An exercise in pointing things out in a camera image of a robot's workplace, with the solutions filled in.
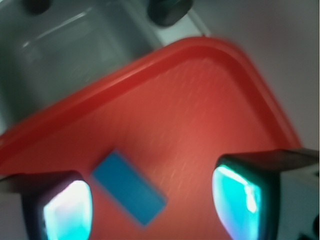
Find red plastic tray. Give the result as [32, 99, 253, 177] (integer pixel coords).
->
[0, 37, 301, 240]

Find grey faucet spout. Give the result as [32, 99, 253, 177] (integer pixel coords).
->
[147, 0, 194, 27]

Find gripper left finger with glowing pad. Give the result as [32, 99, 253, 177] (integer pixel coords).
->
[0, 170, 93, 240]

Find grey plastic sink basin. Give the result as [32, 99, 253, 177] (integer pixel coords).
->
[0, 0, 210, 133]

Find blue rectangular block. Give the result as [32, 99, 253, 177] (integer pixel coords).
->
[92, 151, 168, 227]

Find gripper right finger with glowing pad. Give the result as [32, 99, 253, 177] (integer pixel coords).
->
[212, 148, 320, 240]

